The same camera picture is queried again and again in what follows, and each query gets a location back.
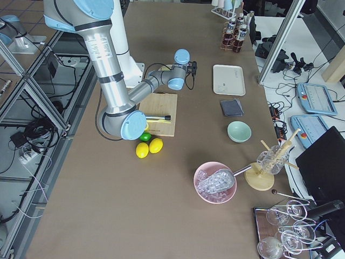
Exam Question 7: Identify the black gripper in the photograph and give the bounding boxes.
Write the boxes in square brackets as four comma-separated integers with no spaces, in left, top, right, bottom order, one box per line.
[187,61,197,75]

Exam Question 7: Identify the white cup rack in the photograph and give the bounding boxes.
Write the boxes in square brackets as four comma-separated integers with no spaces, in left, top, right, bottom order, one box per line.
[211,0,243,20]

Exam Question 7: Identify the metal ice scoop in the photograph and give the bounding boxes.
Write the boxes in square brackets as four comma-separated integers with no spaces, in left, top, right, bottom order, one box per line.
[205,165,251,194]

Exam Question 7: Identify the drink bottle white label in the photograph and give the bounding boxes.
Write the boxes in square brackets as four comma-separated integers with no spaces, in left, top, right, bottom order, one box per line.
[224,21,236,39]

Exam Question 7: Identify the yellow lemon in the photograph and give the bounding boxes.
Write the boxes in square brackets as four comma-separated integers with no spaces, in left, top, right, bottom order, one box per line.
[149,138,163,154]
[135,142,149,159]

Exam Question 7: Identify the steel muddler black tip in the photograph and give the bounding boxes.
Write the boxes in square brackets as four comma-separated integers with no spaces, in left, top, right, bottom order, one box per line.
[146,115,171,121]

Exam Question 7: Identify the aluminium frame post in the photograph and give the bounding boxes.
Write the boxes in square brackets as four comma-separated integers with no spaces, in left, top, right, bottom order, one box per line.
[258,0,305,86]

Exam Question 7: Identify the grey folded cloth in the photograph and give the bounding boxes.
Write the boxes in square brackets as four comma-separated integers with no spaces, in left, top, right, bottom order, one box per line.
[220,98,244,117]

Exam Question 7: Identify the cream plastic tray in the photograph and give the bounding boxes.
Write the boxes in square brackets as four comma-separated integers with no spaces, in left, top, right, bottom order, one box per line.
[213,65,246,96]

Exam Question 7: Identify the black laptop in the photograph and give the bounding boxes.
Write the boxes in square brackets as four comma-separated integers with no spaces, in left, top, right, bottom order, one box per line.
[296,126,344,202]

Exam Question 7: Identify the yellow knife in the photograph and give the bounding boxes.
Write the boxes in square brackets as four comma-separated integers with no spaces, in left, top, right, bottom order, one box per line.
[146,119,171,124]

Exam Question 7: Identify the bamboo cutting board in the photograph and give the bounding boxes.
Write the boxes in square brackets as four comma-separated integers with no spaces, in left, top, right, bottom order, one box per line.
[139,93,177,137]

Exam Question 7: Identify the clear glass mug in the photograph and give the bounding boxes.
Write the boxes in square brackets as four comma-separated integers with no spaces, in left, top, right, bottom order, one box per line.
[257,145,289,175]

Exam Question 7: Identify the copper wire bottle rack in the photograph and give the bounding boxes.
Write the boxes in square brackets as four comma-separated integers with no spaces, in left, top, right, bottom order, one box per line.
[220,22,239,51]

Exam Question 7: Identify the wine glass rack tray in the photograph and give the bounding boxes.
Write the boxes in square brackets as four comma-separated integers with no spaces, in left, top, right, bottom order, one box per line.
[254,199,323,258]

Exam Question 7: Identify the blue teach pendant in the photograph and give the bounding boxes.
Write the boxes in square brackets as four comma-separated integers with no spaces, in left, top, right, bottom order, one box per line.
[296,83,337,116]
[290,114,329,148]

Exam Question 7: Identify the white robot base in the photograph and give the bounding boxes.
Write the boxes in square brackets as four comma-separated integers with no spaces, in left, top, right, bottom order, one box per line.
[110,0,144,88]

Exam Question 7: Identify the white power strip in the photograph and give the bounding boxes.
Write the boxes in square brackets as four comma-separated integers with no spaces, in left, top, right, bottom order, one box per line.
[18,150,38,165]

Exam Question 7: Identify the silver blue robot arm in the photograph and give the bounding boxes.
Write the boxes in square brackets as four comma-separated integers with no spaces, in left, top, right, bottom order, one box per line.
[44,1,190,140]

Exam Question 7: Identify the clear plastic ice cubes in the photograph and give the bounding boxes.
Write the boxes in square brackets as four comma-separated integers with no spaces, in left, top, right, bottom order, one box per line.
[196,169,235,203]

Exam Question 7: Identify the pink bowl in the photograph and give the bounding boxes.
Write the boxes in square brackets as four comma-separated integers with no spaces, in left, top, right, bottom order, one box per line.
[194,161,237,204]

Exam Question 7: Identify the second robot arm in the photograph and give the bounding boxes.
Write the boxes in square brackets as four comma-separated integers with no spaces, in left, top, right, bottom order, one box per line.
[1,15,28,49]

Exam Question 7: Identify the wooden mug tree stand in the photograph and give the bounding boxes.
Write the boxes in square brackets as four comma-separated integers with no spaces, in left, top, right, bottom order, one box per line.
[245,128,301,191]

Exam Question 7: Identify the green ceramic bowl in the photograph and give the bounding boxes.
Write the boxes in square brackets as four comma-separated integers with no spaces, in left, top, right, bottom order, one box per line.
[227,121,252,143]

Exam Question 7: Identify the green lime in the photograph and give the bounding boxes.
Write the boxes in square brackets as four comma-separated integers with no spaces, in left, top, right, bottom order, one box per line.
[139,132,151,142]

